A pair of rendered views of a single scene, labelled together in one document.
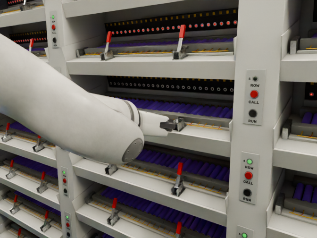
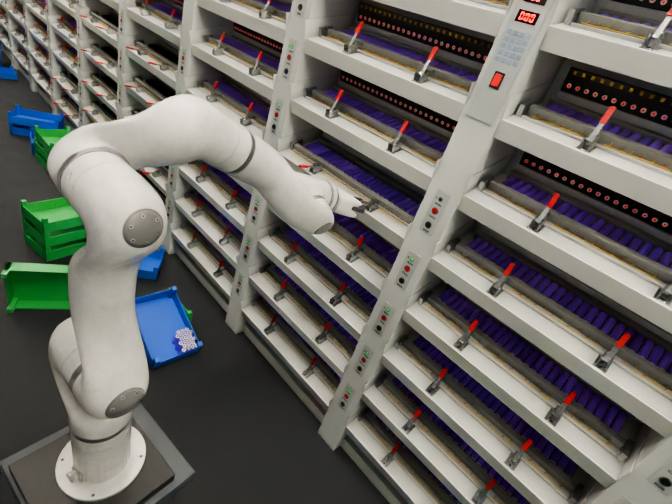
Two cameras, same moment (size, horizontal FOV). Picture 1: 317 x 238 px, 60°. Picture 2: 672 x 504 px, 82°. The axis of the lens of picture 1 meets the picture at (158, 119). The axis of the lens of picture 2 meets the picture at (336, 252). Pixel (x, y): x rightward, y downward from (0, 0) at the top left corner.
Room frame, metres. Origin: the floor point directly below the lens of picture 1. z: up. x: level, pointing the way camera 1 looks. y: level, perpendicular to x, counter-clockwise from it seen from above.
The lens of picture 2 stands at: (-0.39, -0.02, 1.37)
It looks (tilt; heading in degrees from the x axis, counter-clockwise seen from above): 29 degrees down; 1
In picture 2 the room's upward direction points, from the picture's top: 20 degrees clockwise
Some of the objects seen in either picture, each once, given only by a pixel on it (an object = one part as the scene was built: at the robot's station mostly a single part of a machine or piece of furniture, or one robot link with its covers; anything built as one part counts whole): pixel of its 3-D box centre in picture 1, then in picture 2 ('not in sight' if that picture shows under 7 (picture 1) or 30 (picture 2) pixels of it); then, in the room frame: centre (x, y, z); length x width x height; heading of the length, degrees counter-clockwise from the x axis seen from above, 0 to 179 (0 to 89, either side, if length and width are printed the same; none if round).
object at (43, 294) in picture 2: not in sight; (52, 289); (0.76, 1.07, 0.10); 0.30 x 0.08 x 0.20; 120
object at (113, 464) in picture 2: not in sight; (102, 439); (0.11, 0.36, 0.40); 0.19 x 0.19 x 0.18
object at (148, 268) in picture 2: not in sight; (129, 258); (1.18, 1.01, 0.04); 0.30 x 0.20 x 0.08; 111
